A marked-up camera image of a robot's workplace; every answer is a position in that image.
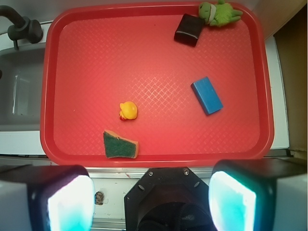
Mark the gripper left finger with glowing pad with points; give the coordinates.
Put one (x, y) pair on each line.
(46, 198)

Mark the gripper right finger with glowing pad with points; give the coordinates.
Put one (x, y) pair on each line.
(259, 195)

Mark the yellow rubber duck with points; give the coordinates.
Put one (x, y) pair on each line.
(128, 111)

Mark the green and yellow sponge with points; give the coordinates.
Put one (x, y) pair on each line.
(116, 146)

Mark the blue rectangular block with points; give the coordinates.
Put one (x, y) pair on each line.
(207, 96)

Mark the grey sink basin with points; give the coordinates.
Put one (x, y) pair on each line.
(21, 74)

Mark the red plastic tray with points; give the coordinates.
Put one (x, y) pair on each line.
(98, 57)

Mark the dark grey faucet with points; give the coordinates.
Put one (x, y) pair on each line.
(22, 27)

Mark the black rectangular block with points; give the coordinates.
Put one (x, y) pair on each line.
(189, 30)

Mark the green plush frog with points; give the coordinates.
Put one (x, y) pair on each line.
(219, 14)

